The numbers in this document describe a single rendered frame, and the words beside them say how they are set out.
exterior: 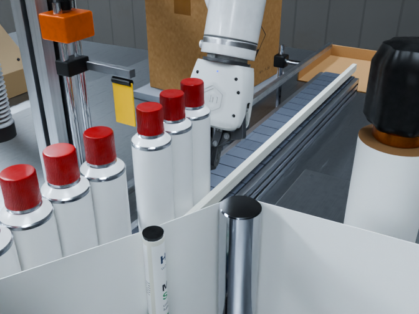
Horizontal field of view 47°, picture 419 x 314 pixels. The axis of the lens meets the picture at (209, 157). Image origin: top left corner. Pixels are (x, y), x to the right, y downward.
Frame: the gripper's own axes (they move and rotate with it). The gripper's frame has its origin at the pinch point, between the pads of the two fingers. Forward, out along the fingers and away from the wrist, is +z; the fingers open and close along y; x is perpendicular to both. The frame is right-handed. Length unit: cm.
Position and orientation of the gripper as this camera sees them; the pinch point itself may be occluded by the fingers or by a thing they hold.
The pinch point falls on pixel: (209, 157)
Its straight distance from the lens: 76.7
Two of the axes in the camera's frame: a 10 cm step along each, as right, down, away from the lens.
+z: -1.7, 9.7, 1.9
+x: 4.8, -0.8, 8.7
